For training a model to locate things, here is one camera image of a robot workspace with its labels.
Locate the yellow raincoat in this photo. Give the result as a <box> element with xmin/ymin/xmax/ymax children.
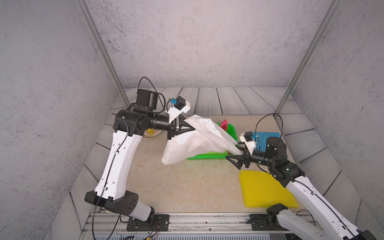
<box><xmin>239</xmin><ymin>170</ymin><xmax>300</xmax><ymax>208</ymax></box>

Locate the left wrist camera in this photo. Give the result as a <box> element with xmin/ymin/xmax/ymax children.
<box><xmin>167</xmin><ymin>96</ymin><xmax>191</xmax><ymax>124</ymax></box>

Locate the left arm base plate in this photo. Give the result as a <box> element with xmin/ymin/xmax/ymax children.
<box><xmin>127</xmin><ymin>214</ymin><xmax>170</xmax><ymax>232</ymax></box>

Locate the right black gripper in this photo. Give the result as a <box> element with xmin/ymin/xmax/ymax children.
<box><xmin>226</xmin><ymin>141</ymin><xmax>276</xmax><ymax>171</ymax></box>

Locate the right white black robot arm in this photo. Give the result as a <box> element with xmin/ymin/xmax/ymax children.
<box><xmin>226</xmin><ymin>132</ymin><xmax>375</xmax><ymax>240</ymax></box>

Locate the aluminium frame post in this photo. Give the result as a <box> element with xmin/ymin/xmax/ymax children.
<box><xmin>75</xmin><ymin>0</ymin><xmax>130</xmax><ymax>106</ymax></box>
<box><xmin>275</xmin><ymin>0</ymin><xmax>341</xmax><ymax>115</ymax></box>

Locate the green plastic basket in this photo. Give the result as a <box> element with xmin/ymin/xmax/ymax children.
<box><xmin>187</xmin><ymin>123</ymin><xmax>238</xmax><ymax>160</ymax></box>

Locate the left aluminium frame post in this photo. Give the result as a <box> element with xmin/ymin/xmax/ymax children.
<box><xmin>75</xmin><ymin>0</ymin><xmax>130</xmax><ymax>106</ymax></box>

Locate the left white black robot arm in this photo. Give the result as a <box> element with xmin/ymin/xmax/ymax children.
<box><xmin>85</xmin><ymin>88</ymin><xmax>194</xmax><ymax>224</ymax></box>

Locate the aluminium front rail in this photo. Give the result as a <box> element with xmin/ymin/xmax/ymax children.
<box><xmin>78</xmin><ymin>212</ymin><xmax>343</xmax><ymax>240</ymax></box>

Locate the pink rabbit raincoat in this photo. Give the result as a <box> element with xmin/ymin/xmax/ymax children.
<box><xmin>219</xmin><ymin>120</ymin><xmax>229</xmax><ymax>131</ymax></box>

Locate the round patterned plate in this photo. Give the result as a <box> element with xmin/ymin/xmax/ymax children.
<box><xmin>143</xmin><ymin>129</ymin><xmax>163</xmax><ymax>138</ymax></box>

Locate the right aluminium frame post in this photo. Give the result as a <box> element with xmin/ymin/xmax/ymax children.
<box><xmin>275</xmin><ymin>0</ymin><xmax>341</xmax><ymax>115</ymax></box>

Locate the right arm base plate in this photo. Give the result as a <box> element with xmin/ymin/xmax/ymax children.
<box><xmin>246</xmin><ymin>214</ymin><xmax>288</xmax><ymax>231</ymax></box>

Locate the blue folded raincoat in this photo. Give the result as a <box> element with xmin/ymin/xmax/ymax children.
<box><xmin>252</xmin><ymin>132</ymin><xmax>288</xmax><ymax>160</ymax></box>

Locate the white raincoat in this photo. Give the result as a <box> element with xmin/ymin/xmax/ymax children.
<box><xmin>162</xmin><ymin>115</ymin><xmax>242</xmax><ymax>166</ymax></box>

